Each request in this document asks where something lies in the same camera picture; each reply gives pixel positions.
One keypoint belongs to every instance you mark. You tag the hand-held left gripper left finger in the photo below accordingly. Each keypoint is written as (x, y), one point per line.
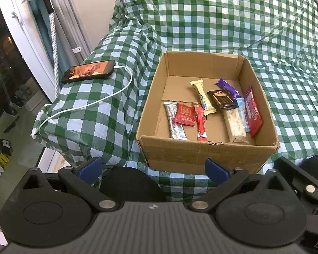
(90, 169)

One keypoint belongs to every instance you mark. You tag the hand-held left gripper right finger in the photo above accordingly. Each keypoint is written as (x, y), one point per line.
(216, 171)

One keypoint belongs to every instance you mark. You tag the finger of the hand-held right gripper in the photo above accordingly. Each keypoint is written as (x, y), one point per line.
(294, 174)

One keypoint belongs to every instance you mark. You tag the brown cardboard box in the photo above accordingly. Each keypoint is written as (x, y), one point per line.
(201, 153)

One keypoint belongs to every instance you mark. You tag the thin red stick packet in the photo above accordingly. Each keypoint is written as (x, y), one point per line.
(201, 124)

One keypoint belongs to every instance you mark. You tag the clear nut bar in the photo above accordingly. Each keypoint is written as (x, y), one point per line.
(235, 123)

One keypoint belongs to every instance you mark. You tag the silver stick packet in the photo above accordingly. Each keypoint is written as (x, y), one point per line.
(177, 129)

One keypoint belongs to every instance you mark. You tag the red square snack packet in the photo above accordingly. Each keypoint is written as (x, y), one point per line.
(184, 115)

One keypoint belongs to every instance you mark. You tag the light blue candy packet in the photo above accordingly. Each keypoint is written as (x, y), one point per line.
(242, 111)

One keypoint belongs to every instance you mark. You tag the large red snack packet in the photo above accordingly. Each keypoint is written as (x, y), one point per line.
(254, 113)

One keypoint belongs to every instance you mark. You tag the dark brown chocolate packet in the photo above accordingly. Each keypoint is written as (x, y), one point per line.
(222, 99)

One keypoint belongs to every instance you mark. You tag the cream yellow snack bar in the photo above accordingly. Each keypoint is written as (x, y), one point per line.
(202, 95)

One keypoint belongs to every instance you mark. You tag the purple wafer bar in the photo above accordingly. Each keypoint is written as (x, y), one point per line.
(228, 87)

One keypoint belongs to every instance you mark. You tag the dark round object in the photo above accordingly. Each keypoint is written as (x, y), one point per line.
(132, 186)

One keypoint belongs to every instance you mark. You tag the yellow item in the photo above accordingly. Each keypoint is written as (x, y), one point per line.
(3, 160)

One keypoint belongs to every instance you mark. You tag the black smartphone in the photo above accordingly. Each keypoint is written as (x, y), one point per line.
(88, 70)

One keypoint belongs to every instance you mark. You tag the grey shoes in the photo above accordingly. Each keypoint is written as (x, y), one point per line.
(22, 94)

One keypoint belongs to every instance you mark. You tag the white curtain clip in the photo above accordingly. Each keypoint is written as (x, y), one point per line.
(76, 50)

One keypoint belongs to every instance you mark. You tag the black garment steamer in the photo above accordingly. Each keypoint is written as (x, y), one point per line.
(53, 37)

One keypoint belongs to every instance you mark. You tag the grey curtain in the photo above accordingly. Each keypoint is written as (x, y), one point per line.
(71, 18)

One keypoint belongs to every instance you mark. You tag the green checked sofa cover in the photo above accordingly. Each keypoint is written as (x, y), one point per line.
(201, 18)

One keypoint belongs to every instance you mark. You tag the teal curtain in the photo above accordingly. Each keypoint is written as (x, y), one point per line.
(39, 23)

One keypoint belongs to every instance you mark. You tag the white door frame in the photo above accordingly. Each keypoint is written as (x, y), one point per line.
(21, 31)

